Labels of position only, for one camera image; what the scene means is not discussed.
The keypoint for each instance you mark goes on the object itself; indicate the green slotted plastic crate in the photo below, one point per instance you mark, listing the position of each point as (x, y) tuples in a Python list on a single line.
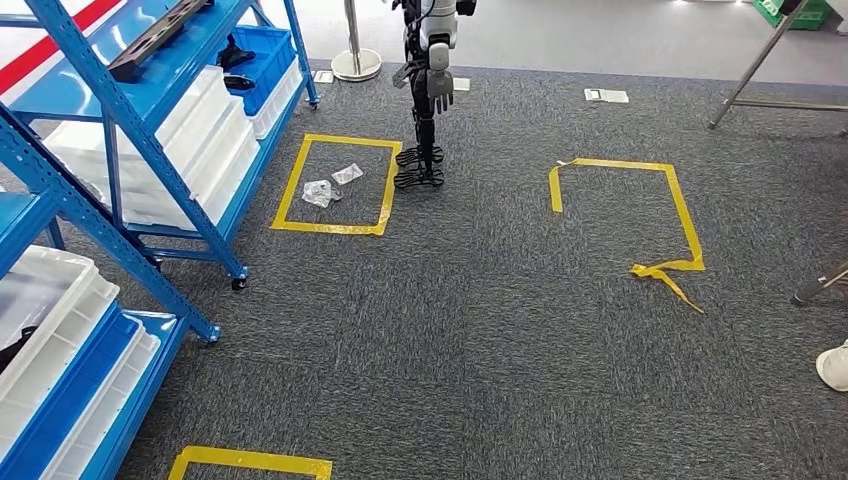
[(811, 16)]

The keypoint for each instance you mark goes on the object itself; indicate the grey metal table frame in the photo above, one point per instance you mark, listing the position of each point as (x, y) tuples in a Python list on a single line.
[(762, 60)]

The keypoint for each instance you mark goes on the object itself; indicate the black bracket part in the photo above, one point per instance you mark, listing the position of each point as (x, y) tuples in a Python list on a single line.
[(238, 82), (233, 56), (16, 344)]

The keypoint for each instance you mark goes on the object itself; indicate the white floor plate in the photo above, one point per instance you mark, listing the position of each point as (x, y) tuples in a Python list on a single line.
[(606, 96), (323, 77), (462, 84)]

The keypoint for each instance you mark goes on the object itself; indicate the silver black humanoid robot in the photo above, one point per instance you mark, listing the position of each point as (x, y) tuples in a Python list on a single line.
[(424, 132)]

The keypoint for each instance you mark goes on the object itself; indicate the small clear plastic bag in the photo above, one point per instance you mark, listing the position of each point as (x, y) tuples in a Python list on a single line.
[(347, 174)]

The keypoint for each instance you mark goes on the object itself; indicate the crumpled clear plastic wrap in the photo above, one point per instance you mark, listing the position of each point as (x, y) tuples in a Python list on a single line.
[(319, 193)]

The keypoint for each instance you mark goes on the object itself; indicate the long black plastic part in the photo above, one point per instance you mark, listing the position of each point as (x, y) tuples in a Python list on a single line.
[(156, 40)]

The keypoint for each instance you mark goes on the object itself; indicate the yellow floor tape strip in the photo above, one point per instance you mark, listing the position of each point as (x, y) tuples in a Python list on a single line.
[(682, 212)]

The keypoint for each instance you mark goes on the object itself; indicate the blue plastic crate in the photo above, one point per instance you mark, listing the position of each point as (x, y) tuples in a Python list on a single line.
[(268, 63), (73, 391)]

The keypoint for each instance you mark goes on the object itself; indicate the grey humanoid robot hand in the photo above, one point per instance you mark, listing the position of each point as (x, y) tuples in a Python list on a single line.
[(440, 89)]

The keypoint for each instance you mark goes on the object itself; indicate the silver stanchion post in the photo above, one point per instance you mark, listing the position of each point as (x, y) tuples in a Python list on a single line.
[(356, 65)]

